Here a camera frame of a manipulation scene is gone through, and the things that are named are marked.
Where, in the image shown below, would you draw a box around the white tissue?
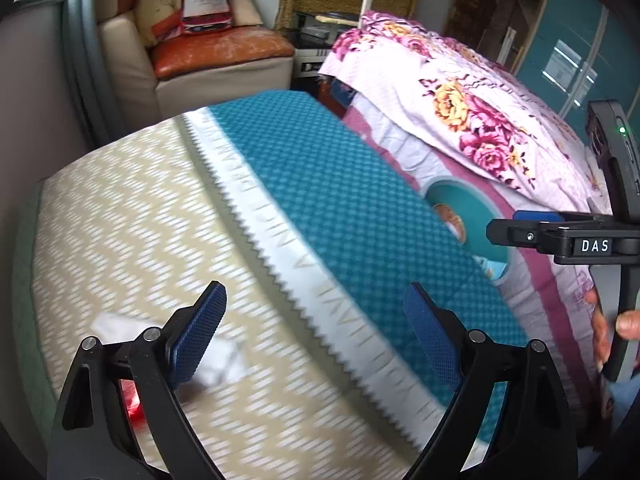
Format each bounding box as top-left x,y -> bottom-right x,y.
89,313 -> 252,391

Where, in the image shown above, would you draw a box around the red soda can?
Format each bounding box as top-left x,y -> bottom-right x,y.
119,379 -> 145,428

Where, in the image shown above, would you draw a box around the brown paper bowl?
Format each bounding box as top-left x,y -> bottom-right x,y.
432,204 -> 466,244

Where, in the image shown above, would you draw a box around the teal round trash bin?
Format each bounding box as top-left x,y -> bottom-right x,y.
422,177 -> 510,285

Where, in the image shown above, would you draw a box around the person's right hand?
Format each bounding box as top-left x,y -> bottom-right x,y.
585,287 -> 640,370

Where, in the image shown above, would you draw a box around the patterned bed mattress cover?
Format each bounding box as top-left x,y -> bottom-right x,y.
12,91 -> 526,479

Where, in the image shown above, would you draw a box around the teal wardrobe doors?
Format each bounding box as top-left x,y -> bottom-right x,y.
516,0 -> 639,138

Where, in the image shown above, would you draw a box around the floral pink quilt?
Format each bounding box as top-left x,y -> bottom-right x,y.
320,11 -> 611,426

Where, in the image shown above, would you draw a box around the cream sofa chair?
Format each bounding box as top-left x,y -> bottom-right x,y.
94,0 -> 295,130

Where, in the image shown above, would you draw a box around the orange seat cushion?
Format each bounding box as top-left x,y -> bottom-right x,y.
150,26 -> 295,80

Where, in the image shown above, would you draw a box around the cream cartoon pillow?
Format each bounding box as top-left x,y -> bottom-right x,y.
134,0 -> 182,48

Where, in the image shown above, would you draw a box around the red Hennessy bag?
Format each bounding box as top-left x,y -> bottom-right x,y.
181,0 -> 233,34

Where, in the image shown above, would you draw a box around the grey window curtain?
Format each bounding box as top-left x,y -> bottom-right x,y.
62,0 -> 127,148

